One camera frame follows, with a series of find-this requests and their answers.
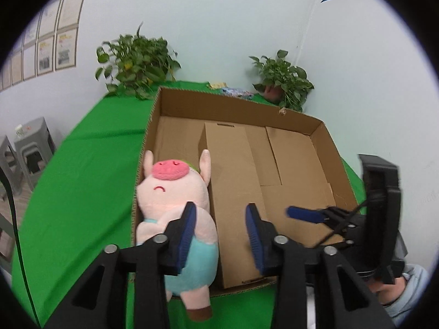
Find framed certificates on wall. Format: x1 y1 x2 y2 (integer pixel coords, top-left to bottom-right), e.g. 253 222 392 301
1 0 85 91

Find left potted green plant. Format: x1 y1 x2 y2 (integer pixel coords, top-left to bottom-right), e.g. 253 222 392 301
94 29 181 100

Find large open cardboard tray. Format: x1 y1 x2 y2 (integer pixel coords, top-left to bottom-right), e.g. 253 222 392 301
129 87 359 298

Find grey plastic stool front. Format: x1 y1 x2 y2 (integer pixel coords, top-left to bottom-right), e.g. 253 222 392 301
0 136 23 196

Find potted green plant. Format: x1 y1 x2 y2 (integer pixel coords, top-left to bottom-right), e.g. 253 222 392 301
249 50 314 112
94 29 181 100

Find paper cup on stool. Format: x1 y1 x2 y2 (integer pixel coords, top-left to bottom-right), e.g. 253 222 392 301
15 124 25 138

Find pink pig plush toy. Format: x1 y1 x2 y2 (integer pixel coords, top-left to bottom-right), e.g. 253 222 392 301
134 148 220 322

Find right potted green plant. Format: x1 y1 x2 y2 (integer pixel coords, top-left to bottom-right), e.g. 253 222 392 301
249 50 314 112

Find grey plastic stool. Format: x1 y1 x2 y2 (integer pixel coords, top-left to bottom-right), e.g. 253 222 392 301
0 136 23 196
14 117 56 191

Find long brown cardboard box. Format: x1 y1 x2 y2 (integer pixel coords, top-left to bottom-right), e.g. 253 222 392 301
199 122 280 289

